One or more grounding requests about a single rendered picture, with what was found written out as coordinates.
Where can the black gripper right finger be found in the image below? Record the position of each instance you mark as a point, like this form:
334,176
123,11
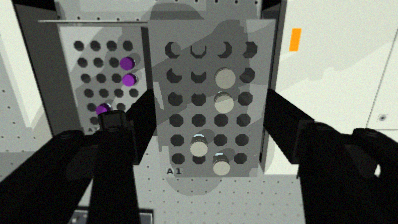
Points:
333,189

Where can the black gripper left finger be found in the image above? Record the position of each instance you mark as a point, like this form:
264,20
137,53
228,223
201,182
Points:
48,186

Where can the white tube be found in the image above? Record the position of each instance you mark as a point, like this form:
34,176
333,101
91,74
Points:
221,164

